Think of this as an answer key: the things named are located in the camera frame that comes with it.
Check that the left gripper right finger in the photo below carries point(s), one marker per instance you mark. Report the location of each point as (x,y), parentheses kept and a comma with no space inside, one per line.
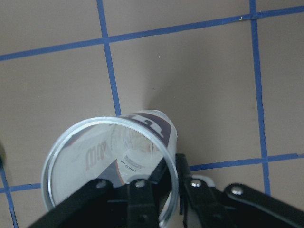
(202,205)

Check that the clear tennis ball can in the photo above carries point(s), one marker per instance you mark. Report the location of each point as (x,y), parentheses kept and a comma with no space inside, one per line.
(118,149)

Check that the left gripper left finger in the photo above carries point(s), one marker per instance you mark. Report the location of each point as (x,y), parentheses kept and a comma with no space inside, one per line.
(98,204)

